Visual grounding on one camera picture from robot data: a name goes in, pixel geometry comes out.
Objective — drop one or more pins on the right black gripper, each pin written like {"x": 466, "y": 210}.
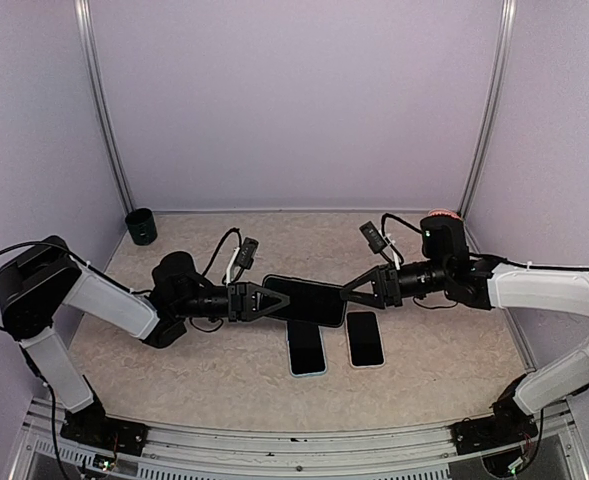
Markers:
{"x": 378, "y": 299}

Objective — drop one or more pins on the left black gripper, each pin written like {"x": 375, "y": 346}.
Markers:
{"x": 242, "y": 301}

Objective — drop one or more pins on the purple phone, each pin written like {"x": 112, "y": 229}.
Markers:
{"x": 365, "y": 344}

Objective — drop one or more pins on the black phone case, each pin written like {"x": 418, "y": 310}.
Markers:
{"x": 344, "y": 307}

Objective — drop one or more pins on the blue-edged phone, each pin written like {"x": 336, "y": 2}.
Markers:
{"x": 306, "y": 352}

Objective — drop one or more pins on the light blue phone case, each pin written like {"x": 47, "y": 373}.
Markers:
{"x": 325, "y": 357}

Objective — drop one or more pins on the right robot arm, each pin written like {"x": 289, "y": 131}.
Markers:
{"x": 486, "y": 282}

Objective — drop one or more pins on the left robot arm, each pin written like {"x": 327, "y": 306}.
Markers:
{"x": 47, "y": 275}

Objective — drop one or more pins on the red patterned bowl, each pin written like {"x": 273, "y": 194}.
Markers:
{"x": 444, "y": 212}

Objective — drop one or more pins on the dark green cup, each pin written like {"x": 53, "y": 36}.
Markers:
{"x": 141, "y": 226}

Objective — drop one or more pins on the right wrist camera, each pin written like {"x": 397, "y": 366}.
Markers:
{"x": 381, "y": 245}

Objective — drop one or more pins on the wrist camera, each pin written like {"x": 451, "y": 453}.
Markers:
{"x": 381, "y": 245}
{"x": 242, "y": 260}

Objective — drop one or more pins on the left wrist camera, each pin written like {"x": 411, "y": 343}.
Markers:
{"x": 242, "y": 260}

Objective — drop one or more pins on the aluminium front rail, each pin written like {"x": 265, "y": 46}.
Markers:
{"x": 171, "y": 451}

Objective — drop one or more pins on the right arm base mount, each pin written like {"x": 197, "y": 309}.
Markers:
{"x": 506, "y": 424}

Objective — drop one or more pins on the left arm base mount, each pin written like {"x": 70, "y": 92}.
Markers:
{"x": 91, "y": 426}

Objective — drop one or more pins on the right aluminium post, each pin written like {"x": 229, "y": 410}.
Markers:
{"x": 490, "y": 112}

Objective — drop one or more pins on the aluminium post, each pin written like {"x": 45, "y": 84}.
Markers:
{"x": 490, "y": 112}
{"x": 90, "y": 52}

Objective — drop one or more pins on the left aluminium post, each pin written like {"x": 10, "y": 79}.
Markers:
{"x": 90, "y": 52}

